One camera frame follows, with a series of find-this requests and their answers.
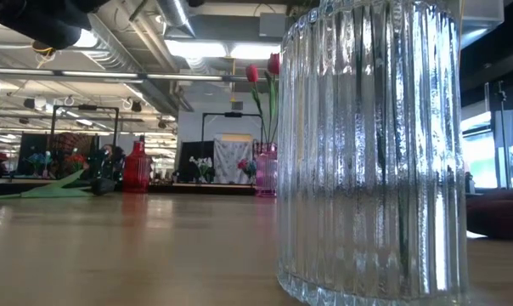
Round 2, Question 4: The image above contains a red artificial tulip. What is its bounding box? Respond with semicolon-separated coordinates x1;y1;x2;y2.
245;63;268;145
264;52;281;145

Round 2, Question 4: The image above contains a dark maroon artificial tulip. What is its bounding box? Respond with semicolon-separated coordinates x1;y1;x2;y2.
0;168;117;201
465;189;513;240

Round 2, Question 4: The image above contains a pink ribbed glass vase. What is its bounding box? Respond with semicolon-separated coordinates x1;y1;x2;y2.
254;142;279;198

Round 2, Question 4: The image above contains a red ribbed glass vase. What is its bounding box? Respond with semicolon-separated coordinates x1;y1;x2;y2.
121;140;154;195

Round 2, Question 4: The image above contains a clear ribbed glass vase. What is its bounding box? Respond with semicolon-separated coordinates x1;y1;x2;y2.
276;0;470;306

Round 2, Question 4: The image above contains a pink and blue bouquet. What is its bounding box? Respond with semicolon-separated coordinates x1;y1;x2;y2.
237;157;257;180

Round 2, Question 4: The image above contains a white patterned cloth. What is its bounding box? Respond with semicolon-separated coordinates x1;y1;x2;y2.
213;133;254;185

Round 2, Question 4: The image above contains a white flower bouquet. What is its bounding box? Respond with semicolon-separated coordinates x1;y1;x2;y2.
189;156;215;183

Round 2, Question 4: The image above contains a black board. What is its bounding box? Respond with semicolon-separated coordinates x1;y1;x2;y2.
178;140;216;184

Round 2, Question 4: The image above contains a ceiling light panel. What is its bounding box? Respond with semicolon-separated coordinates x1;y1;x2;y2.
165;39;228;60
229;42;282;61

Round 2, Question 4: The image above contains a person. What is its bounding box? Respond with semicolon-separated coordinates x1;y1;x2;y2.
86;144;127;193

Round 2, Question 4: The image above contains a long ceiling light strip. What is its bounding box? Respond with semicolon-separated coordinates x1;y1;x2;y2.
0;66;249;82

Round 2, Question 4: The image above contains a red flower bouquet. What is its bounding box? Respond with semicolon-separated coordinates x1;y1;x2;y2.
65;151;88;176

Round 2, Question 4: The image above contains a teal flower bouquet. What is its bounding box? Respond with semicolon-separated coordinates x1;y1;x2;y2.
25;150;54;179

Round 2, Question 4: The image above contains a black light stand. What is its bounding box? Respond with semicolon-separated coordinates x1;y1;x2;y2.
495;79;512;192

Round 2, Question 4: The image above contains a silver ventilation duct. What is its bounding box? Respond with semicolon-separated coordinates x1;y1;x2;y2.
154;0;197;38

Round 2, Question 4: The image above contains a red patterned wall hanging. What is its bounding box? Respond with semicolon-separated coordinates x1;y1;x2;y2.
52;132;97;171

